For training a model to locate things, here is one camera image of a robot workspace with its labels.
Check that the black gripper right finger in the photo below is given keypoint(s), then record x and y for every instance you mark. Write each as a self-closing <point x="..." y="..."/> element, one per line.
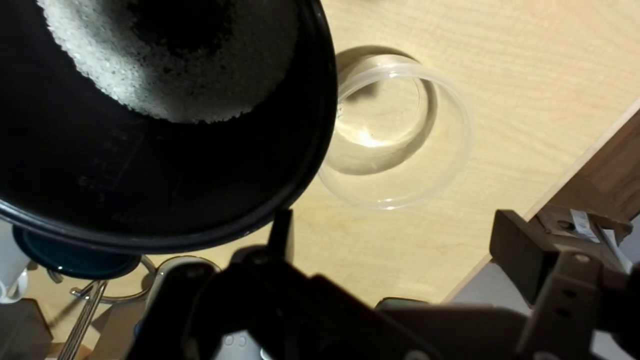
<point x="572" y="293"/>

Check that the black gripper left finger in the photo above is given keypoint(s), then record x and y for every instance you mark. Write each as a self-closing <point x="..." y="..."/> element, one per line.
<point x="266" y="306"/>

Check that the metal pot black interior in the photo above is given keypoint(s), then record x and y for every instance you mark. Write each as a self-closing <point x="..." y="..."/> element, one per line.
<point x="100" y="172"/>

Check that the dark green mug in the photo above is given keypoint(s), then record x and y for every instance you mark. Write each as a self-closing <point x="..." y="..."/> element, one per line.
<point x="73" y="260"/>

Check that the small white cup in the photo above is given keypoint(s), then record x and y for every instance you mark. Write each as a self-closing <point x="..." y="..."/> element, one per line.
<point x="10" y="266"/>

